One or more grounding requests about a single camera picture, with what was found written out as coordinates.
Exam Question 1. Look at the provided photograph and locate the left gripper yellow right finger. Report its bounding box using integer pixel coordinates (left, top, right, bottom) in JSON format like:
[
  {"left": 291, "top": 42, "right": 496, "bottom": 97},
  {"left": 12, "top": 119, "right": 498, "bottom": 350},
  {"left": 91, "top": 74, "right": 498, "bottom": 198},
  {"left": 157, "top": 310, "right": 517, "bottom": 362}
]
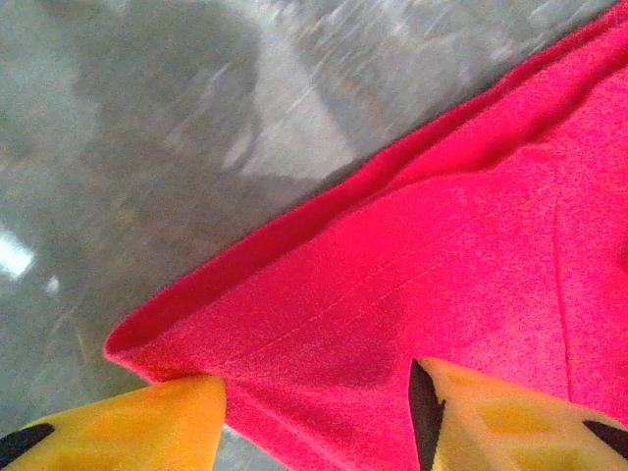
[{"left": 409, "top": 357, "right": 628, "bottom": 471}]

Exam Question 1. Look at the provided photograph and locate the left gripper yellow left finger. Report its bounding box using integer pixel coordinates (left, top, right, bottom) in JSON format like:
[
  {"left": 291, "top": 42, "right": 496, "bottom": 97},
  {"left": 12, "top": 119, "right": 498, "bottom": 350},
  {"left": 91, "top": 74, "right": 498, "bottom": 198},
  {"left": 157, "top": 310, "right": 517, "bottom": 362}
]
[{"left": 0, "top": 375, "right": 230, "bottom": 471}]

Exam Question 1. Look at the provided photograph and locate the red t-shirt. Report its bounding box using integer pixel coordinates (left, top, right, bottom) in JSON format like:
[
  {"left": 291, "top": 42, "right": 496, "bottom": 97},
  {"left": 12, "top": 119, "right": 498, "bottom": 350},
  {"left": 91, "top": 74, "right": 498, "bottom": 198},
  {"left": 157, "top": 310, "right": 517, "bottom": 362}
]
[{"left": 104, "top": 0, "right": 628, "bottom": 471}]

